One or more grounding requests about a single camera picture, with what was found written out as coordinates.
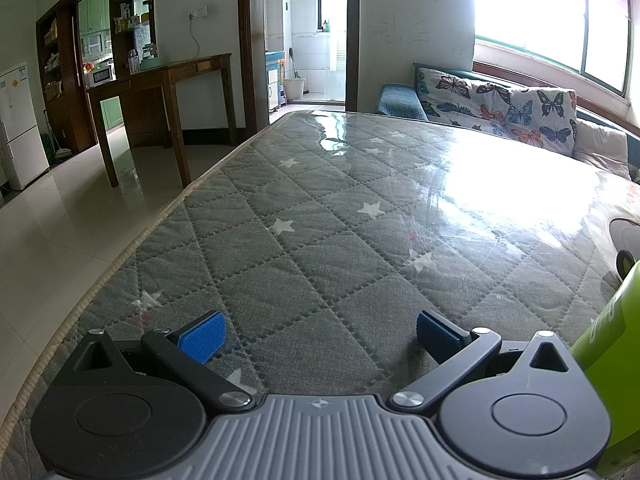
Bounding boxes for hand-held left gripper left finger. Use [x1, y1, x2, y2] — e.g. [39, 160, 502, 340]
[65, 310, 253, 413]

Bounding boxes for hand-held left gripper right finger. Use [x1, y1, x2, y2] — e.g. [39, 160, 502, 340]
[387, 310, 583, 413]

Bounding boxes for green plastic bottle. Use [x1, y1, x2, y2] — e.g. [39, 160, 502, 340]
[570, 260, 640, 478]

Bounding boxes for black and yellow cleaning cloth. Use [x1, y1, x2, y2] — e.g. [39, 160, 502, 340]
[607, 217, 640, 281]

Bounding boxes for grey quilted star-print mattress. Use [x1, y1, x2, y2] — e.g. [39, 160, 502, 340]
[0, 110, 640, 480]

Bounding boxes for blue folded blanket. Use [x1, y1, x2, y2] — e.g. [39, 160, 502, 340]
[375, 83, 428, 122]

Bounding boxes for butterfly print cushion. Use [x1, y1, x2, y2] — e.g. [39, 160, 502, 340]
[414, 66, 578, 153]

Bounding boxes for white pillow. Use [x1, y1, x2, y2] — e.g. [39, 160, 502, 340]
[572, 119, 632, 180]

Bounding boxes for dark wooden desk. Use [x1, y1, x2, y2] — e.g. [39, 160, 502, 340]
[85, 53, 238, 188]

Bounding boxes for blue bathroom cabinet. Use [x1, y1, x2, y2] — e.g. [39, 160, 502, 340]
[265, 51, 286, 111]

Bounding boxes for teal sofa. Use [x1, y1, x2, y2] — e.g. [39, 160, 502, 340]
[412, 62, 640, 186]

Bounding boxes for white refrigerator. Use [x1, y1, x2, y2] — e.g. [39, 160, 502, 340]
[0, 61, 51, 192]

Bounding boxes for dark wooden shelf unit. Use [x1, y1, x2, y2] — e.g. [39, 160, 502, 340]
[107, 0, 158, 71]

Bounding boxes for green kitchen cabinets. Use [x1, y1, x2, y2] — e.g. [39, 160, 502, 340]
[77, 0, 112, 61]

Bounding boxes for large window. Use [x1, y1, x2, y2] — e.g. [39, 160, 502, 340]
[472, 0, 633, 96]

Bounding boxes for dark wooden door frame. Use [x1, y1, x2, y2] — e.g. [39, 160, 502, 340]
[237, 0, 361, 146]

